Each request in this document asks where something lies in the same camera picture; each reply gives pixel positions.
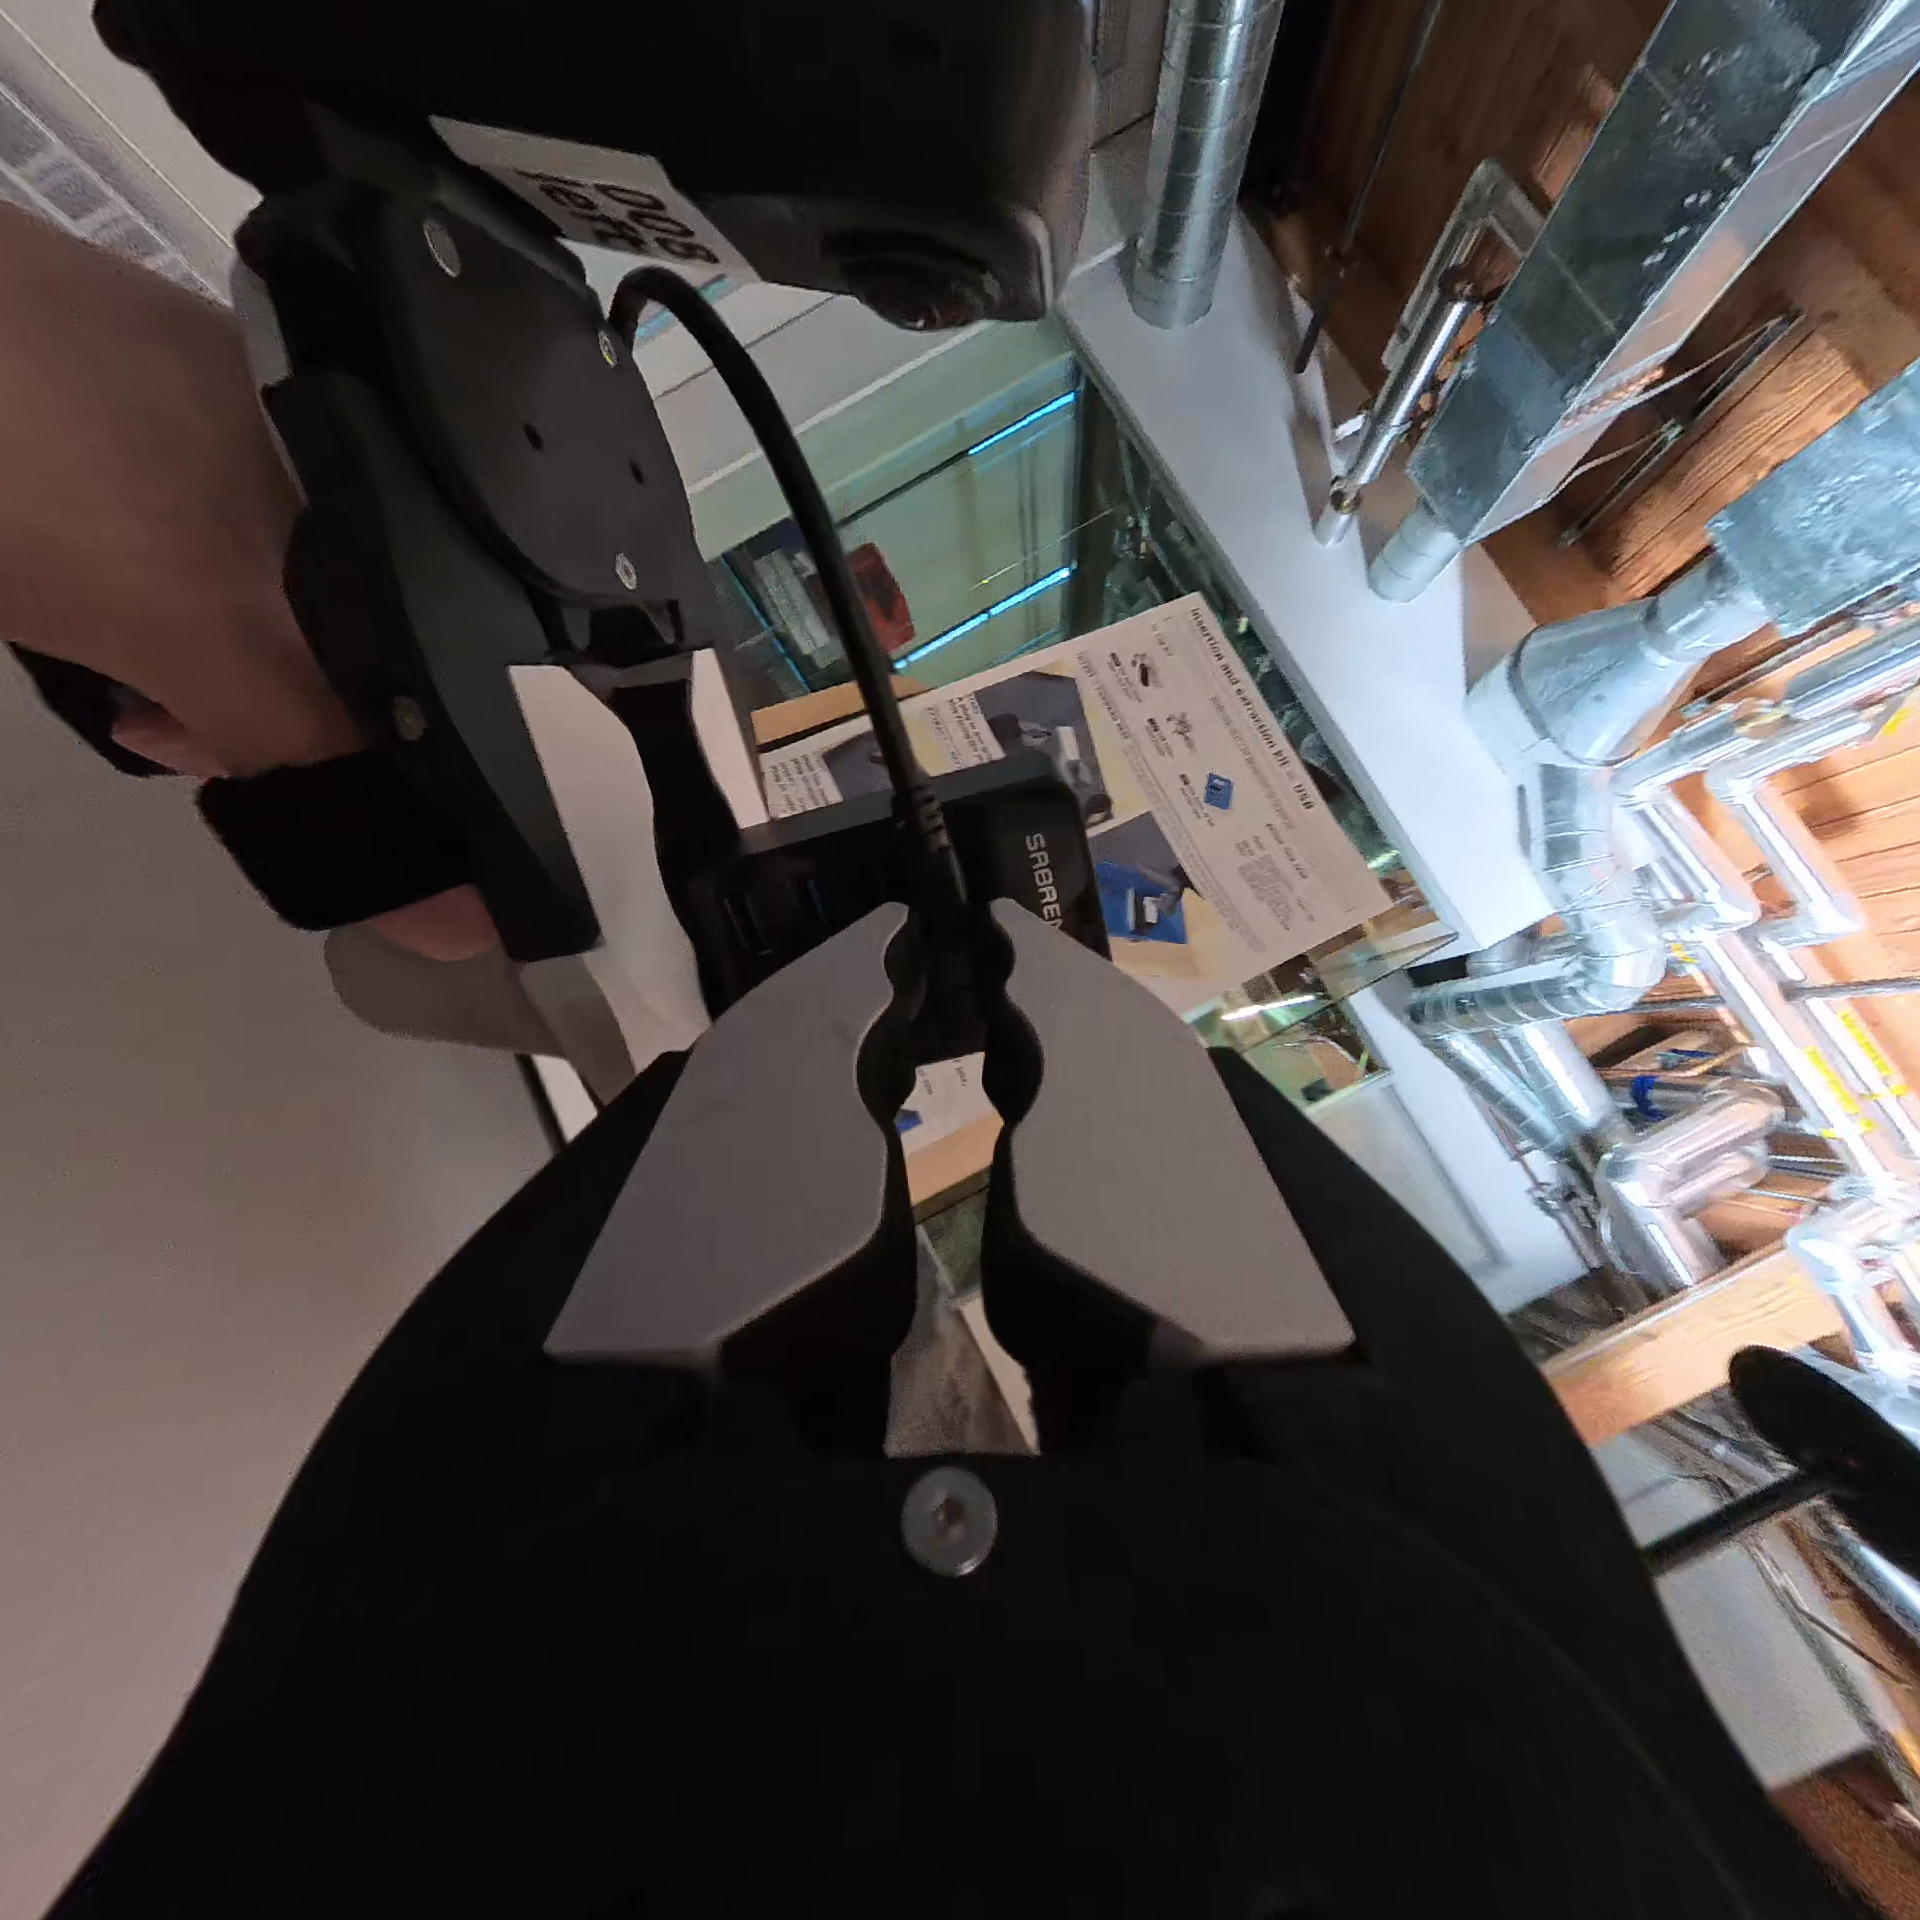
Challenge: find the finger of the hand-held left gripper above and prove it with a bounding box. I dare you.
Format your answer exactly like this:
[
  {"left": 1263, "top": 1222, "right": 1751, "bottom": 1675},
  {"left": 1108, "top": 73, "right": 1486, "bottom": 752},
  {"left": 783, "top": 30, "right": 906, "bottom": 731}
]
[
  {"left": 509, "top": 660, "right": 751, "bottom": 1052},
  {"left": 326, "top": 918, "right": 639, "bottom": 1114}
]

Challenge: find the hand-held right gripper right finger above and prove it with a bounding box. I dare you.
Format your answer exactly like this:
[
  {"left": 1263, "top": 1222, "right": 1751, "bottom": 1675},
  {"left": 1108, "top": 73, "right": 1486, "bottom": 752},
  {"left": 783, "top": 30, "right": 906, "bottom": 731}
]
[{"left": 977, "top": 900, "right": 1359, "bottom": 1368}]

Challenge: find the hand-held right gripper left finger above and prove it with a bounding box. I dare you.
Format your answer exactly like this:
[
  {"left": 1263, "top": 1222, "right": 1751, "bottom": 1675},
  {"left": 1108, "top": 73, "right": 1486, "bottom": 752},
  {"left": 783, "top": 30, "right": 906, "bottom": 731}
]
[{"left": 543, "top": 900, "right": 917, "bottom": 1384}]

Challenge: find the black usb hub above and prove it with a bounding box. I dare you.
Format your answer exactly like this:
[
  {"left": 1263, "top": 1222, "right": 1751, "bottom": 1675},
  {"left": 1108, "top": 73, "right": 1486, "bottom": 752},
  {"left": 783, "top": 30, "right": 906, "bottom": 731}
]
[{"left": 672, "top": 749, "right": 1116, "bottom": 1058}]

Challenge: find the black usb cable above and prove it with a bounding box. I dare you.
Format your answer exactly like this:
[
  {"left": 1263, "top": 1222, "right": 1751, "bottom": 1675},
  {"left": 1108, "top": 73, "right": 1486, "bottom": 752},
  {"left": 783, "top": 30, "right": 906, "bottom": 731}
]
[{"left": 607, "top": 267, "right": 999, "bottom": 1052}]

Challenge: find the person's left hand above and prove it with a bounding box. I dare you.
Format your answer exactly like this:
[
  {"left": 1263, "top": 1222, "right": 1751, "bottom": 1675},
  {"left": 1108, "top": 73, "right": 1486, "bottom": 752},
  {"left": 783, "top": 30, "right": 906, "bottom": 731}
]
[{"left": 0, "top": 201, "right": 505, "bottom": 964}]

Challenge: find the red sign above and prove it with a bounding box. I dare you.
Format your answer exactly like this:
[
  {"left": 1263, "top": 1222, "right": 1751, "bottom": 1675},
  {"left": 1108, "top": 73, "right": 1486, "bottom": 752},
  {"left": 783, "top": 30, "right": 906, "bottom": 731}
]
[{"left": 838, "top": 539, "right": 914, "bottom": 649}]

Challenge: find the printed instruction sheet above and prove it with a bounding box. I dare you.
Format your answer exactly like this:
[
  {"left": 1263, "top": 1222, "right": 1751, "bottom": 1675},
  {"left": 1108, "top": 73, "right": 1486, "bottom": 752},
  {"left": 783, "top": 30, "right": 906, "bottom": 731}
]
[{"left": 757, "top": 592, "right": 1401, "bottom": 970}]

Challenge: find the wooden ceiling beam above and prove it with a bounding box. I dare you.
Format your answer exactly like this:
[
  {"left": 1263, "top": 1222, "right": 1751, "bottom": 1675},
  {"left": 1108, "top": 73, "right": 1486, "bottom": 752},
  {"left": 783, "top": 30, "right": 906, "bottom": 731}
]
[{"left": 1544, "top": 1282, "right": 1853, "bottom": 1450}]

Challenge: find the silver insulated pipe run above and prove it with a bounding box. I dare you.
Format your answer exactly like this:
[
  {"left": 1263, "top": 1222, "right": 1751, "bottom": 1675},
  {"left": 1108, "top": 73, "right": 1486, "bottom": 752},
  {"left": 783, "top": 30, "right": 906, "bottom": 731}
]
[{"left": 1372, "top": 510, "right": 1920, "bottom": 1353}]

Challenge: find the thin silver pipe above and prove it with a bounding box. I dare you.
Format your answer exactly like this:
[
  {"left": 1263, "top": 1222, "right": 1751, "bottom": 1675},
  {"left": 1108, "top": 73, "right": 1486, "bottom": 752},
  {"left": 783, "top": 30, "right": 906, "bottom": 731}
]
[{"left": 1312, "top": 293, "right": 1487, "bottom": 542}]

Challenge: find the round silver air duct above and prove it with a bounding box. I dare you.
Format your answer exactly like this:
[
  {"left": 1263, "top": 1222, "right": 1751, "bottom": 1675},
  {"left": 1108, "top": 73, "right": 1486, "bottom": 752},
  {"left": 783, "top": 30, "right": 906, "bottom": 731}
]
[{"left": 1125, "top": 0, "right": 1290, "bottom": 330}]

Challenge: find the small rectangular metal duct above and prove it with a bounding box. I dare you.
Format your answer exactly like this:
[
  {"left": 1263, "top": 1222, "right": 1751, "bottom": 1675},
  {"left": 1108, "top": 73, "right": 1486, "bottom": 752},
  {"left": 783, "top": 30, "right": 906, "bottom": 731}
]
[{"left": 1709, "top": 360, "right": 1920, "bottom": 634}]

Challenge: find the large rectangular metal duct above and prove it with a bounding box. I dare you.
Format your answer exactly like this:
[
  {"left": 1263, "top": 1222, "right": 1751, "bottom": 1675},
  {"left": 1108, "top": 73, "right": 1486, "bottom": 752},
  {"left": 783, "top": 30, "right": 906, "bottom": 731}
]
[{"left": 1410, "top": 0, "right": 1920, "bottom": 545}]

